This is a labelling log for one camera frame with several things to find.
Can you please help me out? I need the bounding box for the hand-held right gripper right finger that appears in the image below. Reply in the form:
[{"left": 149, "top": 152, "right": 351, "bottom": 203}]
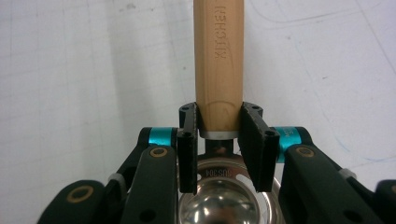
[{"left": 237, "top": 101, "right": 313, "bottom": 193}]

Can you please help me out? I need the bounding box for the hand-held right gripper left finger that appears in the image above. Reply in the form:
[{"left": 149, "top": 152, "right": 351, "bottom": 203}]
[{"left": 138, "top": 102, "right": 201, "bottom": 196}]

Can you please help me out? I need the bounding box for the steel ladle with wooden handle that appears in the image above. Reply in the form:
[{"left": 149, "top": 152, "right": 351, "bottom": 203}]
[{"left": 177, "top": 0, "right": 285, "bottom": 224}]

